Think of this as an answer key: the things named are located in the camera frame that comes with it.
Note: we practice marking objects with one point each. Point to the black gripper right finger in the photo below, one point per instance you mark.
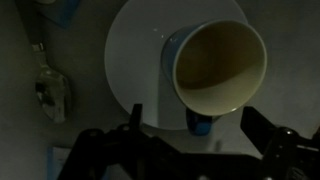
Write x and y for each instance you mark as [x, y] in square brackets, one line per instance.
[286, 150]

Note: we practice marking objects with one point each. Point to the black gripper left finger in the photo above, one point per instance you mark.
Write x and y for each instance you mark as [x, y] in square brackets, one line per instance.
[133, 150]

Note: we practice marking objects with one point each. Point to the blue mug cream inside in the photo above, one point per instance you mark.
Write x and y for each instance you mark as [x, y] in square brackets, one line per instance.
[213, 66]

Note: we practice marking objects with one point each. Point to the white round plate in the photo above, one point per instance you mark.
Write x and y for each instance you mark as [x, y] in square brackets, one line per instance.
[133, 66]

